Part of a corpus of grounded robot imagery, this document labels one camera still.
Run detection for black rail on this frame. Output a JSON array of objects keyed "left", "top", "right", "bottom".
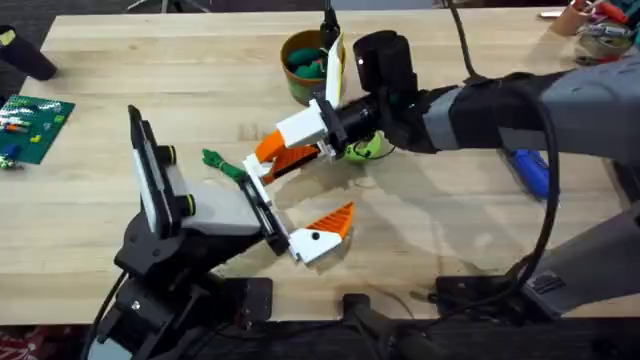
[{"left": 74, "top": 317, "right": 640, "bottom": 360}]

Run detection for tub with green toys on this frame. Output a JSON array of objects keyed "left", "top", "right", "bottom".
[{"left": 279, "top": 28, "right": 347, "bottom": 107}]

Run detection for wrist upright plate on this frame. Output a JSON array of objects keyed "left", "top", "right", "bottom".
[
  {"left": 323, "top": 31, "right": 347, "bottom": 109},
  {"left": 127, "top": 103, "right": 175, "bottom": 240}
]

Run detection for green toy vegetable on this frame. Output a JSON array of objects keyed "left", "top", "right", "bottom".
[{"left": 201, "top": 148, "right": 248, "bottom": 183}]

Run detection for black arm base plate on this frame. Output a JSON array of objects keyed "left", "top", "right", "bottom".
[
  {"left": 433, "top": 273, "right": 532, "bottom": 322},
  {"left": 218, "top": 276, "right": 274, "bottom": 322}
]

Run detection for black camera post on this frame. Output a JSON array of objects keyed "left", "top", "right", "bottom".
[{"left": 341, "top": 293, "right": 417, "bottom": 360}]

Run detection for right wrist upright plate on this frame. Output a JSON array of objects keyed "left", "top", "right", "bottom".
[{"left": 323, "top": 31, "right": 347, "bottom": 109}]

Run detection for orange ribbed wedge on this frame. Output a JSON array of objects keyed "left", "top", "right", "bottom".
[{"left": 262, "top": 144, "right": 322, "bottom": 185}]

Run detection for heap of tools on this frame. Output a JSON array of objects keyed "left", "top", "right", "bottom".
[{"left": 574, "top": 0, "right": 640, "bottom": 67}]

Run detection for black hanging cable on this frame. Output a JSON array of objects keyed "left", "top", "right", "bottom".
[{"left": 444, "top": 0, "right": 484, "bottom": 84}]

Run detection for green board with toy blocks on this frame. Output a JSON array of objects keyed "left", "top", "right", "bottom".
[{"left": 0, "top": 93, "right": 77, "bottom": 171}]

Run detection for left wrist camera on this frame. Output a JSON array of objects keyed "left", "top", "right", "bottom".
[{"left": 153, "top": 143, "right": 197, "bottom": 219}]

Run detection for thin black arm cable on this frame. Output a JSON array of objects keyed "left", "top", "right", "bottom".
[{"left": 81, "top": 269, "right": 130, "bottom": 360}]

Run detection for green disc with holes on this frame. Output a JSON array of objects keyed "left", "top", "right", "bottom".
[{"left": 343, "top": 130, "right": 387, "bottom": 164}]

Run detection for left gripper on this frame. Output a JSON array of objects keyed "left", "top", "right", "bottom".
[{"left": 114, "top": 152, "right": 356, "bottom": 280}]

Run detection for blue electric screwdriver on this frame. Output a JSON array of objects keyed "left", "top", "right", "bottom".
[{"left": 501, "top": 148, "right": 552, "bottom": 202}]

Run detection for left wrist upright plate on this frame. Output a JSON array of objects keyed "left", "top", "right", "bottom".
[{"left": 127, "top": 103, "right": 175, "bottom": 240}]

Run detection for black cable with plug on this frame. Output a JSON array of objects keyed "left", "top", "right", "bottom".
[{"left": 319, "top": 0, "right": 343, "bottom": 50}]

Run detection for grey stand legs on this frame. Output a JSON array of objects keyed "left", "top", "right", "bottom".
[{"left": 125, "top": 0, "right": 212, "bottom": 14}]

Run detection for brown cardboard cup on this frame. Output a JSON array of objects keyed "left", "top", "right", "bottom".
[{"left": 548, "top": 0, "right": 594, "bottom": 38}]

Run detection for red patterned cloth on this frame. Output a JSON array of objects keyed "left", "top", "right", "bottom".
[{"left": 0, "top": 324, "right": 79, "bottom": 360}]

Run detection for black cylinder with yellow patch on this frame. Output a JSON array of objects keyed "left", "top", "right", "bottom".
[{"left": 0, "top": 24, "right": 59, "bottom": 83}]

